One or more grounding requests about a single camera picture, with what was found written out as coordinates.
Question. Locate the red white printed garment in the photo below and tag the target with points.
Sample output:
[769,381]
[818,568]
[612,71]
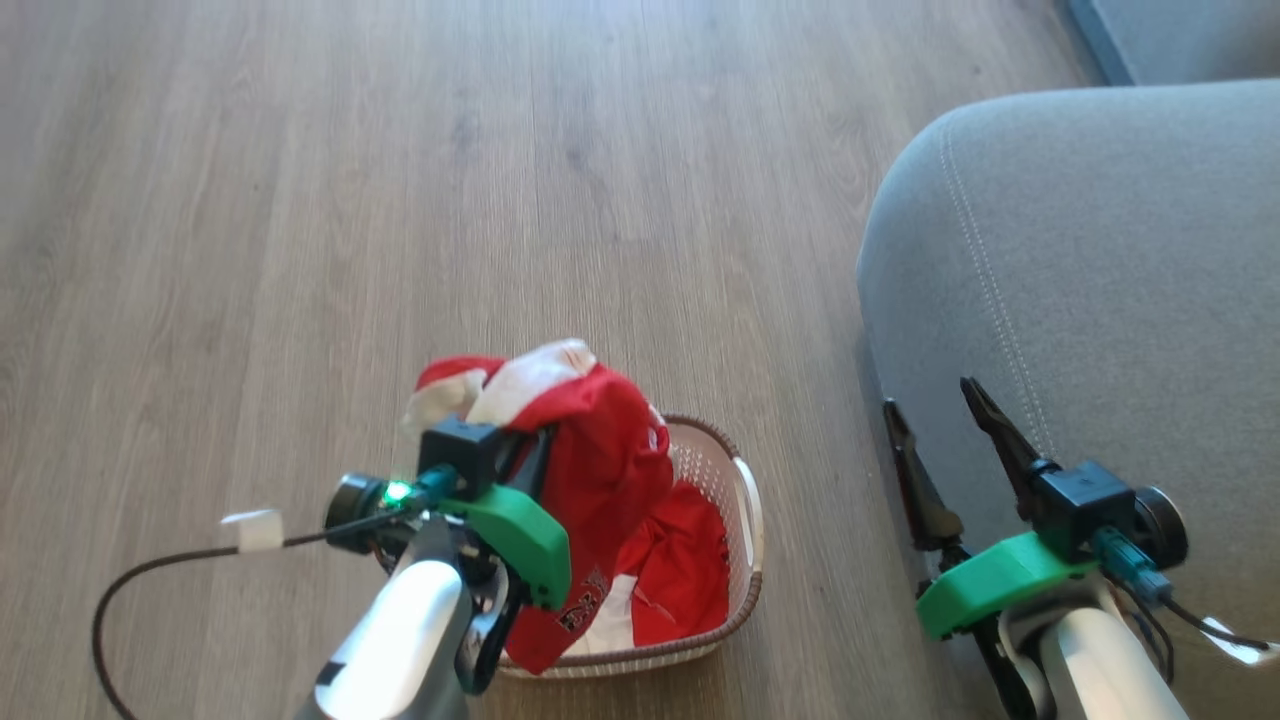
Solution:
[690,570]

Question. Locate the black round right gripper motor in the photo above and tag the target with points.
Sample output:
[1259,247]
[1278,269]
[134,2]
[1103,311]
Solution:
[1162,525]

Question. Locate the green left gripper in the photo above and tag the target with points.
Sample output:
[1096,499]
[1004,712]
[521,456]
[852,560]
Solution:
[525,540]

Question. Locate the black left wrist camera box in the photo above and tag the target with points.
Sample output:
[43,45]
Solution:
[458,452]

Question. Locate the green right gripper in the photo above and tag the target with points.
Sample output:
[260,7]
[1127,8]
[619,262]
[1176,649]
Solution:
[990,580]

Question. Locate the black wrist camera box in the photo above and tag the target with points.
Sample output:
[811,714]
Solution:
[1085,505]
[458,452]

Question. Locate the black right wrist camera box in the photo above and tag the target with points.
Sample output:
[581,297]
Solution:
[1085,505]

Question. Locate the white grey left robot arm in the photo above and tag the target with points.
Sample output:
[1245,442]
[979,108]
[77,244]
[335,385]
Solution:
[400,640]

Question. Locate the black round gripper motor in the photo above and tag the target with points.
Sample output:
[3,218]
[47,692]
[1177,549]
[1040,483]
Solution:
[352,512]
[1162,525]

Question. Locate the blue grey sofa section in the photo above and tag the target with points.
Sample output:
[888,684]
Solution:
[1180,40]

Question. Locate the grey fabric sofa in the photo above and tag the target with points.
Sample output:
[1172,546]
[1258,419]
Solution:
[1100,250]

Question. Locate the black round left gripper motor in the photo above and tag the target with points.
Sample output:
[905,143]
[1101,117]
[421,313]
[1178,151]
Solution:
[352,512]

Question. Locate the white brown-rimmed laundry basket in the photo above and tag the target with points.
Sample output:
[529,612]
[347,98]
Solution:
[715,470]

